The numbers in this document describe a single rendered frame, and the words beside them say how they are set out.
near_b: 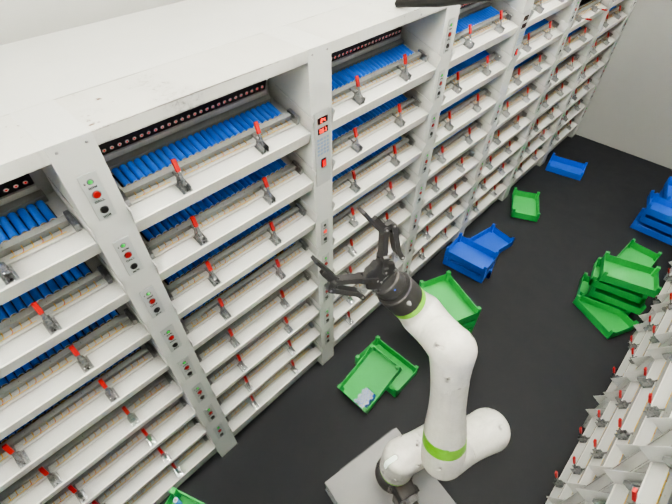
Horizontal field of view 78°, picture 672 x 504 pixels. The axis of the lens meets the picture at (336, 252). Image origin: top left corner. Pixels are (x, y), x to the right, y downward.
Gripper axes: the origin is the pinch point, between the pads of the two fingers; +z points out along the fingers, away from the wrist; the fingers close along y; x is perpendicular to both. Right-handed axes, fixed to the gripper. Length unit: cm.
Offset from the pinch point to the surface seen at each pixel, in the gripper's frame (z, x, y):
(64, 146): 43, -29, -25
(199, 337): -26, -55, -62
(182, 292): -9, -54, -50
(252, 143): 7, -57, 1
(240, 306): -34, -62, -47
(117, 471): -38, -50, -120
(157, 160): 24, -52, -20
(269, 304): -53, -77, -44
